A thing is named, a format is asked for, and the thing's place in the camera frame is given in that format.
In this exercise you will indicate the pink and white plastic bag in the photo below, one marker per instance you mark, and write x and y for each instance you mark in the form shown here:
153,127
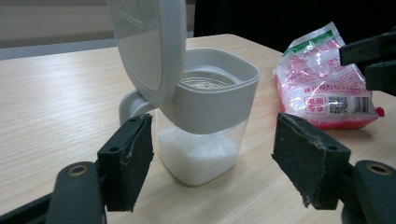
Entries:
311,90

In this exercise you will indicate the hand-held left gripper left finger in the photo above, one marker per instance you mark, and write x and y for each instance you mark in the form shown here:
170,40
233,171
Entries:
127,161

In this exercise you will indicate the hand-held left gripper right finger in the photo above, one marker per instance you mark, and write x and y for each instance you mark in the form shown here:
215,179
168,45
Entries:
314,165

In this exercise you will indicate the clear jar with white lid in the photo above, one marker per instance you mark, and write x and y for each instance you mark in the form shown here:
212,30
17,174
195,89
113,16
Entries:
211,109

